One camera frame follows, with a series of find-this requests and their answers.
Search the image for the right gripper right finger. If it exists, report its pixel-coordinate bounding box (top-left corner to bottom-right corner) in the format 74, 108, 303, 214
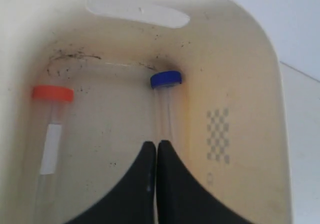
156, 140, 250, 223

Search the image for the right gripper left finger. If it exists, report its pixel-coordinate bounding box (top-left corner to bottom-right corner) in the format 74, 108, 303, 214
68, 141, 157, 223

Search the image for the blue-capped clear tube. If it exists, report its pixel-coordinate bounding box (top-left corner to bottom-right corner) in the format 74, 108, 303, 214
150, 70, 182, 142

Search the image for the orange-capped clear tube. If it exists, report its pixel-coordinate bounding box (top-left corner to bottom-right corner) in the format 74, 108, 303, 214
32, 85, 74, 223

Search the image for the cream plastic bin with sticker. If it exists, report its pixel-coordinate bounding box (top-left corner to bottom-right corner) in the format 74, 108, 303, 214
0, 0, 292, 223

